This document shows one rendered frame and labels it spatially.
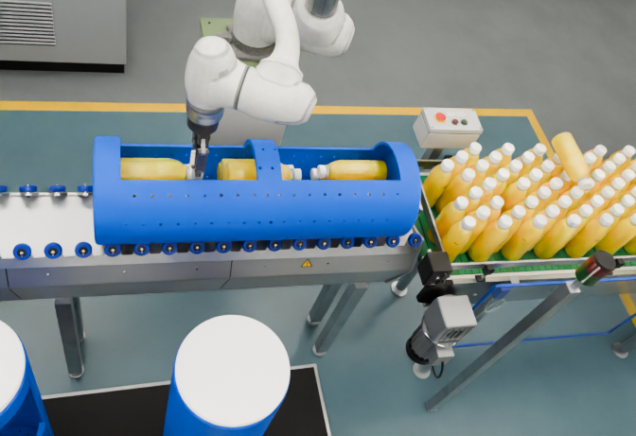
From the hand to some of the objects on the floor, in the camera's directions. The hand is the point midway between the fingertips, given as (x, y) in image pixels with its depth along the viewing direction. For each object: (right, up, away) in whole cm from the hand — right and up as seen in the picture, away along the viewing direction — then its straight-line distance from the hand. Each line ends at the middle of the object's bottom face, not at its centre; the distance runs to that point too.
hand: (196, 166), depth 164 cm
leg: (+32, -74, +108) cm, 135 cm away
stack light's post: (+80, -98, +105) cm, 164 cm away
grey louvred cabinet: (-178, +73, +153) cm, 246 cm away
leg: (-62, -75, +79) cm, 125 cm away
